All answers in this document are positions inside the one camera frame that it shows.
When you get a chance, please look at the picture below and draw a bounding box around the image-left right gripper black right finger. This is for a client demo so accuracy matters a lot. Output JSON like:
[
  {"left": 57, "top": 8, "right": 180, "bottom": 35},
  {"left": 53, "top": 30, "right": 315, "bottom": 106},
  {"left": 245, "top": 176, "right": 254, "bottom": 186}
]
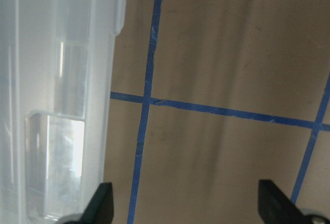
[{"left": 258, "top": 180, "right": 309, "bottom": 224}]

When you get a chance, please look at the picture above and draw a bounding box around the clear plastic box lid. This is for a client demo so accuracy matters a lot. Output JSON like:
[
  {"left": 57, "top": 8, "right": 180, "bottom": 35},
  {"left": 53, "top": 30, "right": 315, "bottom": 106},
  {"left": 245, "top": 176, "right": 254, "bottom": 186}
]
[{"left": 1, "top": 0, "right": 126, "bottom": 223}]

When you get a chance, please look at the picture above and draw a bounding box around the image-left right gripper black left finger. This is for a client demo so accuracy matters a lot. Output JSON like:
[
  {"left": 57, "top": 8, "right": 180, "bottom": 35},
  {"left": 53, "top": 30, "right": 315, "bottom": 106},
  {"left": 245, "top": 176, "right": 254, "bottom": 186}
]
[{"left": 79, "top": 182, "right": 114, "bottom": 224}]

